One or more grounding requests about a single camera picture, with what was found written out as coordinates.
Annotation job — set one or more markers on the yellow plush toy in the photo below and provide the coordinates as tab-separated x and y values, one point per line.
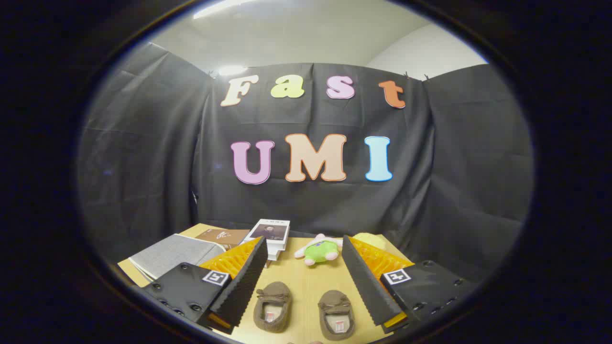
370	240

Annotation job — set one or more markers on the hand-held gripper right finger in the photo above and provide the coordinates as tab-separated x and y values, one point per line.
366	282

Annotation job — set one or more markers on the white portrait cover book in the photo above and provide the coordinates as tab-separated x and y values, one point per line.
270	231

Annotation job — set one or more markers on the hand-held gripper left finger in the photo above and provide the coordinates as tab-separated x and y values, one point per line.
246	282

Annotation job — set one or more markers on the green and pink plush toy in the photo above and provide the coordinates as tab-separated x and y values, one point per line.
321	251

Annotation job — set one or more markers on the grey fabric storage box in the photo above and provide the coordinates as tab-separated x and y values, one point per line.
172	253

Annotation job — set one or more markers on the black backdrop cloth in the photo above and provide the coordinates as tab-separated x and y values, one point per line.
454	181

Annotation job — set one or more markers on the brown cardboard box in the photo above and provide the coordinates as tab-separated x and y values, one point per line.
222	235

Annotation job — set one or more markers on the brown fuzzy shoe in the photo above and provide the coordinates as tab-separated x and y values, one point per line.
272	306
337	315

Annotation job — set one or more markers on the thick white book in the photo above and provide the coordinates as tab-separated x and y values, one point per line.
277	248

